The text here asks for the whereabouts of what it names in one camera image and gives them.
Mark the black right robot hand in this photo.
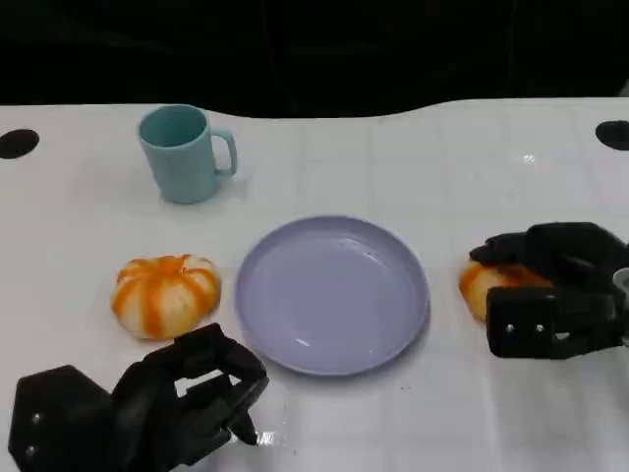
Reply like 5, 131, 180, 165
469, 221, 629, 360

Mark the pale green mug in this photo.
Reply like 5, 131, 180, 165
137, 103, 240, 206

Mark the orange and white bread roll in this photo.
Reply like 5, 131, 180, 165
110, 254, 222, 341
459, 260, 554, 324

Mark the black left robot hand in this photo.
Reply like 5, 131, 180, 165
7, 322, 270, 472

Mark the black table cable hole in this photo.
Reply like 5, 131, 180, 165
0, 129, 40, 160
595, 120, 629, 151

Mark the lilac plate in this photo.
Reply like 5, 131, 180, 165
234, 214, 431, 379

